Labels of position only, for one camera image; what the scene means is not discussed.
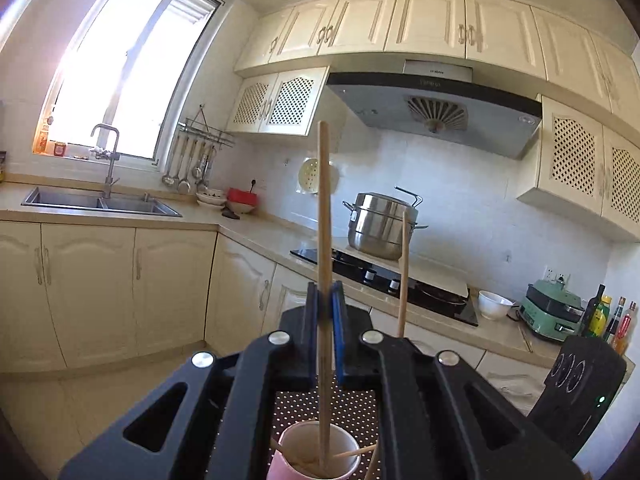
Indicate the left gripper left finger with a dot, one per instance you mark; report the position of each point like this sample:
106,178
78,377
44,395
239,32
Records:
212,418

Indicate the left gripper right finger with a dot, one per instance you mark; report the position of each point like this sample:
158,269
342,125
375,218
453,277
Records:
437,417

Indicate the wooden chopstick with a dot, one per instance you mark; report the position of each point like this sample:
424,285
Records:
404,277
324,286
352,453

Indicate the dark sauce bottle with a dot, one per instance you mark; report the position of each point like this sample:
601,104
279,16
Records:
612,328

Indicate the green oil bottle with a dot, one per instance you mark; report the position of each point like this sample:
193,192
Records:
599,318

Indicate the green electric cooker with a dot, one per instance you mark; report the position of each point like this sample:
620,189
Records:
550,311

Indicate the pink utensil cup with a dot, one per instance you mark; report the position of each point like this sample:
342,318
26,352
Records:
302,439

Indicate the white ceramic bowl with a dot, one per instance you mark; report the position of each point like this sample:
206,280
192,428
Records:
493,306

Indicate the black gas stove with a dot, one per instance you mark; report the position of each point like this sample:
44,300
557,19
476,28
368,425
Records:
425,296

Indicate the stainless steel steamer pot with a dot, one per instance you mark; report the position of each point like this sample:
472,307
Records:
375,223

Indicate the lower cream cabinets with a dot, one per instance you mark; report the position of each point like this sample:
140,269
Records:
80,296

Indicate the cream cabinets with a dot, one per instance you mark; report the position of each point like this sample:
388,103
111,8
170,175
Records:
583,161
80,296

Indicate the red container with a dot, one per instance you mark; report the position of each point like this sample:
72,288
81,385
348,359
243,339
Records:
241,202

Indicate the chrome faucet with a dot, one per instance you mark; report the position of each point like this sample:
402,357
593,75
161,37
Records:
111,156

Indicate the cream round strainer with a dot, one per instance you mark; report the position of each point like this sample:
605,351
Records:
308,177

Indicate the upper cream cabinets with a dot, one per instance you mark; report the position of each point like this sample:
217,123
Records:
583,161

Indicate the hanging utensil rack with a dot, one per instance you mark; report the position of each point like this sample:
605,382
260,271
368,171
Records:
192,153

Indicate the stainless steel sink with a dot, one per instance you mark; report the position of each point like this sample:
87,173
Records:
68,198

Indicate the black range hood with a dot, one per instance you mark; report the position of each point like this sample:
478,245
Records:
439,100

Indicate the window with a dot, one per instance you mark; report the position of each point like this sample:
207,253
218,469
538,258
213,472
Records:
114,84

